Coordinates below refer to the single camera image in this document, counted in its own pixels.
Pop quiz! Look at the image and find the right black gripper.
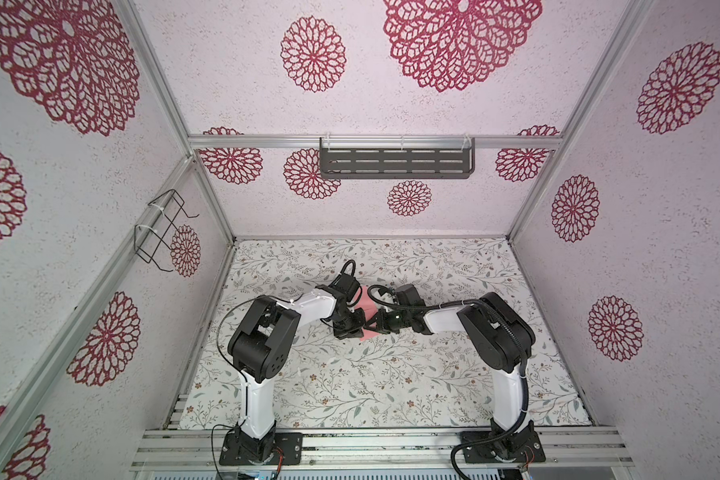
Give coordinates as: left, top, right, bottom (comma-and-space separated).
365, 309, 411, 334

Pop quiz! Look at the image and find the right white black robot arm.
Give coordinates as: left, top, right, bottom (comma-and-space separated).
368, 285, 536, 458

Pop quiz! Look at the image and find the dark grey slotted wall shelf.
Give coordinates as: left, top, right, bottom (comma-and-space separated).
318, 137, 476, 180

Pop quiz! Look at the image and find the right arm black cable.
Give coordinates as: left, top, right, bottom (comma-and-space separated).
367, 284, 530, 480

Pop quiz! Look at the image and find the aluminium front rail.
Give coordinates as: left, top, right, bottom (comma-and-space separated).
130, 426, 634, 472

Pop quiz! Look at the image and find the pink square paper sheet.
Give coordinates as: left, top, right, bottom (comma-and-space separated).
356, 286, 379, 341

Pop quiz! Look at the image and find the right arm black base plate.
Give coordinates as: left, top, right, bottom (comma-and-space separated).
461, 425, 547, 464

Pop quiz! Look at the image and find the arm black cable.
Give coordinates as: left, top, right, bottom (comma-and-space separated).
338, 259, 361, 301
367, 284, 530, 480

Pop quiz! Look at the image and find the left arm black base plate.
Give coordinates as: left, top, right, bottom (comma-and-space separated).
218, 430, 304, 466

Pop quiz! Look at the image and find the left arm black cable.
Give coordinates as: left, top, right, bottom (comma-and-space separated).
338, 259, 361, 301

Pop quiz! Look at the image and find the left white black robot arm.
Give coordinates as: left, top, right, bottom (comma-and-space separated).
227, 285, 364, 451

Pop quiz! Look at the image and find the black wire wall rack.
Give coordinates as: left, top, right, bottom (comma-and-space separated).
132, 189, 202, 278

